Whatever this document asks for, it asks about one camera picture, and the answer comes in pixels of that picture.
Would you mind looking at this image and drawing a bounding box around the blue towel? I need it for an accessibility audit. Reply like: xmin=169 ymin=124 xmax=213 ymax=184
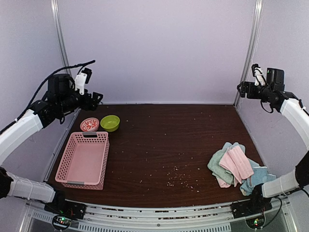
xmin=222 ymin=142 xmax=277 ymax=196

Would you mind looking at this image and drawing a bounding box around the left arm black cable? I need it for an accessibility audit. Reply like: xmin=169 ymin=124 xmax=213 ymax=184
xmin=0 ymin=59 xmax=96 ymax=135

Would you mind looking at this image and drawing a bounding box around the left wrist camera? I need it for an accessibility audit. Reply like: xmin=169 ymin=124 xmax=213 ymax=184
xmin=74 ymin=68 xmax=92 ymax=95

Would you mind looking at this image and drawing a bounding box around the green bowl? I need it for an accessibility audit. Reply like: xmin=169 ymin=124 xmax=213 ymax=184
xmin=100 ymin=115 xmax=120 ymax=132

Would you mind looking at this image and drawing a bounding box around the aluminium front rail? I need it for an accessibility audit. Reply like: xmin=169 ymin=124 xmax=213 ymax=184
xmin=19 ymin=202 xmax=299 ymax=232

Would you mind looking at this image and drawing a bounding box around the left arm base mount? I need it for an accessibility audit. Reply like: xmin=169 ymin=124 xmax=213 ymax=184
xmin=44 ymin=202 xmax=86 ymax=231

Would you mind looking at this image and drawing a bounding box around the left aluminium frame post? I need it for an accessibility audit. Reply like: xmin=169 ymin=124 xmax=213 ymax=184
xmin=50 ymin=0 xmax=69 ymax=66

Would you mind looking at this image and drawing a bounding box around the pink plastic basket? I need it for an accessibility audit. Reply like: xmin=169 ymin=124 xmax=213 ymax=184
xmin=55 ymin=131 xmax=110 ymax=190

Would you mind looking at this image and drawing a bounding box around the aluminium frame post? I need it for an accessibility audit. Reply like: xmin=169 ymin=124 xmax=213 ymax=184
xmin=233 ymin=0 xmax=263 ymax=107
xmin=50 ymin=0 xmax=69 ymax=66

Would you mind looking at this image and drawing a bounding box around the right aluminium frame post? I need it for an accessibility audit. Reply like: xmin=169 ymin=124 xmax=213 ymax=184
xmin=233 ymin=0 xmax=263 ymax=107

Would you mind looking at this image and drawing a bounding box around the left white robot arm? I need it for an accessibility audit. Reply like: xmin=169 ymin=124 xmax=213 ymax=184
xmin=0 ymin=72 xmax=103 ymax=215

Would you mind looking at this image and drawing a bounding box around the pink towel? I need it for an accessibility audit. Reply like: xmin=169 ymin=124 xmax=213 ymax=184
xmin=219 ymin=145 xmax=254 ymax=187

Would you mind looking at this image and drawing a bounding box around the green towel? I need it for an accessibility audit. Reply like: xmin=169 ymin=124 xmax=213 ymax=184
xmin=207 ymin=142 xmax=245 ymax=188

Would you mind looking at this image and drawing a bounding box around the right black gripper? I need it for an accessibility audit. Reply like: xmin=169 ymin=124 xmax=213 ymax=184
xmin=237 ymin=81 xmax=273 ymax=101

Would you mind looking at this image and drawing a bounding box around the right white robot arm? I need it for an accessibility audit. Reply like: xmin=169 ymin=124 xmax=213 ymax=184
xmin=237 ymin=64 xmax=309 ymax=214

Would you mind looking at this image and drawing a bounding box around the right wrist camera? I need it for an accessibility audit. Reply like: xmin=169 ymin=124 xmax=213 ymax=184
xmin=251 ymin=64 xmax=266 ymax=86

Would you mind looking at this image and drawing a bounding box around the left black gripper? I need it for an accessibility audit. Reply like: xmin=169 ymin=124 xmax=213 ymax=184
xmin=57 ymin=87 xmax=103 ymax=114

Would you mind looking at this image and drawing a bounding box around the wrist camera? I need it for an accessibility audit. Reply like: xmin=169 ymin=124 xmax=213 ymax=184
xmin=251 ymin=64 xmax=266 ymax=86
xmin=74 ymin=68 xmax=92 ymax=95

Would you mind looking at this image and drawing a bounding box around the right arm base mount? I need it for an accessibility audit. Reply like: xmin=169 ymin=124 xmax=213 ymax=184
xmin=230 ymin=200 xmax=272 ymax=230

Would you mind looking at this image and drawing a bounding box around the red patterned bowl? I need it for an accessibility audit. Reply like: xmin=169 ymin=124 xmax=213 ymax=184
xmin=80 ymin=117 xmax=99 ymax=132

